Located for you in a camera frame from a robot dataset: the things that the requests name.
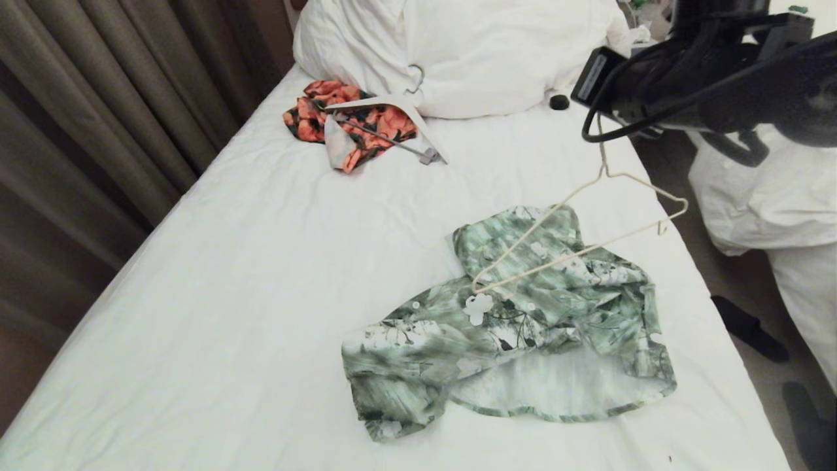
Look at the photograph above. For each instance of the black slipper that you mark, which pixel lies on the black slipper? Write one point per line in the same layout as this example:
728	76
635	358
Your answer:
751	326
814	425

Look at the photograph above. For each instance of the white pillow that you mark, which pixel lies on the white pillow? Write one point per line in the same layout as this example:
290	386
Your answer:
471	52

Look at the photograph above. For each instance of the white crumpled duvet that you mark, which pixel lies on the white crumpled duvet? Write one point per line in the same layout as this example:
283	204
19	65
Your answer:
771	190

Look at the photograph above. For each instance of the bed with white sheet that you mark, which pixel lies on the bed with white sheet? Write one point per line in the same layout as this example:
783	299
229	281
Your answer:
261	261

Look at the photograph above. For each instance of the brown wooden headboard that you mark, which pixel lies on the brown wooden headboard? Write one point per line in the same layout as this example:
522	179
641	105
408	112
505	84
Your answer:
299	4

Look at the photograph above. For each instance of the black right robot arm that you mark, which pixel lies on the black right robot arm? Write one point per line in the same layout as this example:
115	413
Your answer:
771	72

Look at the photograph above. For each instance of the small black round object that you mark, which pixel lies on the small black round object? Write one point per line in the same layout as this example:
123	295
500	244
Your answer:
560	101

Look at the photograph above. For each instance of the neighbouring bed white sheet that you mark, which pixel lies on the neighbouring bed white sheet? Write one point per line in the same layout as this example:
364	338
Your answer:
811	314

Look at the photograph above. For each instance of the white plastic hanger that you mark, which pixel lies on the white plastic hanger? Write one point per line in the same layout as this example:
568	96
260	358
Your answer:
392	99

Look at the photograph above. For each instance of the small green plant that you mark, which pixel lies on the small green plant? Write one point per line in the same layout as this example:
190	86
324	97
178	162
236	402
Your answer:
644	5

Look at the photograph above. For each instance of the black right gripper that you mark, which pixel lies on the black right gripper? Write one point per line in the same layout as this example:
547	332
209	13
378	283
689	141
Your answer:
628	85

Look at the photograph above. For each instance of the orange floral garment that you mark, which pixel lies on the orange floral garment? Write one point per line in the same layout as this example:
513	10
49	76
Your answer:
312	121

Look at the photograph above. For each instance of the green floral button shirt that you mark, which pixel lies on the green floral button shirt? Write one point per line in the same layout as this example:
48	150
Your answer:
523	327

